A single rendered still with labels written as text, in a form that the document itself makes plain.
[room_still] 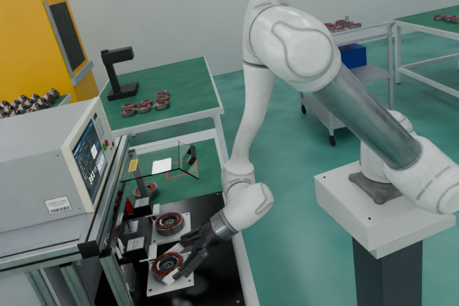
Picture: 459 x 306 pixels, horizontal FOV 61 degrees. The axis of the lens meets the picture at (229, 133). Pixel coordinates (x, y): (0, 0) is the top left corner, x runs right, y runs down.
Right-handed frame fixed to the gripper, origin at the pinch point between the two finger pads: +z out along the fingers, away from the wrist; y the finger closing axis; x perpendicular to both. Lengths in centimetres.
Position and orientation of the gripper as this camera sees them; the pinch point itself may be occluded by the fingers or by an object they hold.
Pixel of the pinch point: (169, 266)
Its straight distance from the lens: 136.1
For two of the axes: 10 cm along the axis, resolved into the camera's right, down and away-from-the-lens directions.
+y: -1.2, -3.8, 9.2
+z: -7.7, 6.2, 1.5
